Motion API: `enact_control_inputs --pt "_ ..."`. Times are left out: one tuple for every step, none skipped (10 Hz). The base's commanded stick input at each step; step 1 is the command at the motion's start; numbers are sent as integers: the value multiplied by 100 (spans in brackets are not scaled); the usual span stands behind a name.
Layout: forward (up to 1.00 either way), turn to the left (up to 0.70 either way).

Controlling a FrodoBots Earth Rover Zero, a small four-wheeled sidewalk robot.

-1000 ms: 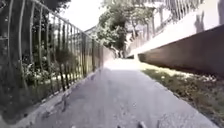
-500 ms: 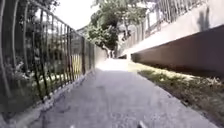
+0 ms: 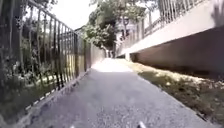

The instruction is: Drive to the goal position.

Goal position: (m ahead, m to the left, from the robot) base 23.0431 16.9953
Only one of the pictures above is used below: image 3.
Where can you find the green bushes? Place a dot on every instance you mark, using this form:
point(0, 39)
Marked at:
point(29, 68)

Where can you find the green leafy trees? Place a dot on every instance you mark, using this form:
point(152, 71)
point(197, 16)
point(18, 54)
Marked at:
point(103, 26)

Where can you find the leaf-strewn ground strip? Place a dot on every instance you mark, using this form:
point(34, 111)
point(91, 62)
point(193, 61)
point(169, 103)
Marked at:
point(186, 90)

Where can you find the pale concrete kerb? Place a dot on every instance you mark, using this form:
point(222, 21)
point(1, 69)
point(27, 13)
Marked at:
point(50, 96)

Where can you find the concrete ramp with railing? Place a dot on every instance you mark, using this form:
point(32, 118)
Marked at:
point(186, 46)

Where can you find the metal bar fence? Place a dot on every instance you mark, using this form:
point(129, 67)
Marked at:
point(56, 50)

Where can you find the grey paved path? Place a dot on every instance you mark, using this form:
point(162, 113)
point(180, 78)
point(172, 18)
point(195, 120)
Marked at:
point(113, 100)

